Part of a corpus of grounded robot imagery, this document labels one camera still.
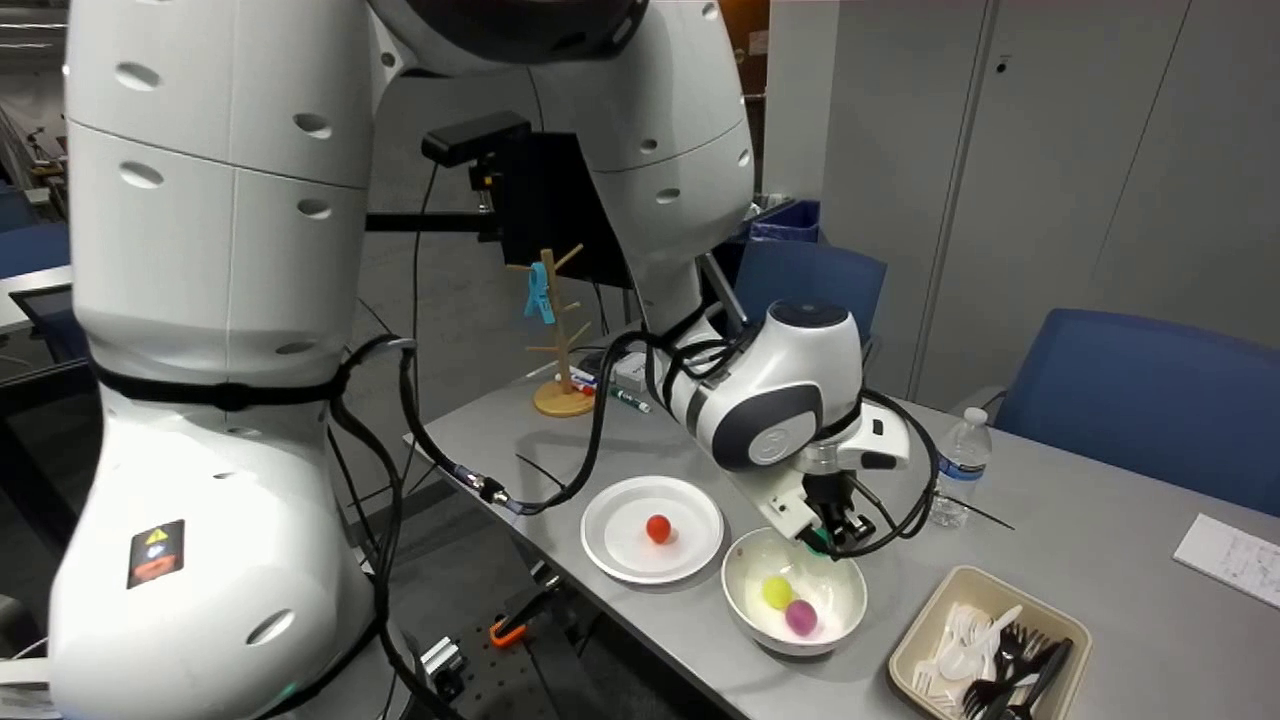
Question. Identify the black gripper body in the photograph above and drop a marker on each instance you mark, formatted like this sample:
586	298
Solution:
833	501

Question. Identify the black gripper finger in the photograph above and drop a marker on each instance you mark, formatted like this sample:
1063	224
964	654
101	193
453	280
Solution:
852	545
818	541

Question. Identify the red ball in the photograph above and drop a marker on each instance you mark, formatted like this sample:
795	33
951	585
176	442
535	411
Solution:
657	530

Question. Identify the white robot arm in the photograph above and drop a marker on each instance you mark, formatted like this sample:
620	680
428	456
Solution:
219	163

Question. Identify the white bowl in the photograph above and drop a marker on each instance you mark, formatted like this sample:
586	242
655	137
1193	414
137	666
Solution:
839	595

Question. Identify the yellow ball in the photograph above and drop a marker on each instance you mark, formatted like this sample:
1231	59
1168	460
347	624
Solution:
777	595

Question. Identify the purple ball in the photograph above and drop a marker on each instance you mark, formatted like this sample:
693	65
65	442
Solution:
803	619

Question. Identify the clear water bottle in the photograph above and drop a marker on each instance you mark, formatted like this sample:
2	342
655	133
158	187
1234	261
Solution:
964	455

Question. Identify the white plastic cutlery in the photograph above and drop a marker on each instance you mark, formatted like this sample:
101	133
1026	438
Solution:
964	654

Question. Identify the beige cutlery tray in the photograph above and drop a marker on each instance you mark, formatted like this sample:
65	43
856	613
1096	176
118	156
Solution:
991	595

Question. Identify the white foam plate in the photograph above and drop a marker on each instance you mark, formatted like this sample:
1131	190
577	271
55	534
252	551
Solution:
618	545

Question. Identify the black plastic fork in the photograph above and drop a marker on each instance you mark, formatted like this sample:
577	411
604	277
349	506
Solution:
1026	671

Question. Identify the blue chair middle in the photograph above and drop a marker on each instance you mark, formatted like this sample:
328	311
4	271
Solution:
795	271

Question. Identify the blue chair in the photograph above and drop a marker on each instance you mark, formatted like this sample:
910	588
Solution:
1155	397
795	271

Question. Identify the wooden peg stand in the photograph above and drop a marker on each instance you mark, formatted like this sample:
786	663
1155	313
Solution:
560	392

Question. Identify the orange black clamp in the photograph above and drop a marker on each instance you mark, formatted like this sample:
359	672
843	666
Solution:
515	619

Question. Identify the blue chair right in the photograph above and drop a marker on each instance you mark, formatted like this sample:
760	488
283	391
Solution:
1155	397

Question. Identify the white paper sheet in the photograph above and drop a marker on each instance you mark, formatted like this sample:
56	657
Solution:
1238	558

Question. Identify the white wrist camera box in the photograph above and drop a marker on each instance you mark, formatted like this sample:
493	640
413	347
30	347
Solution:
783	501

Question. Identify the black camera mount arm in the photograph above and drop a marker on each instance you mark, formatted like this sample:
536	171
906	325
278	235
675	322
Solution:
536	193

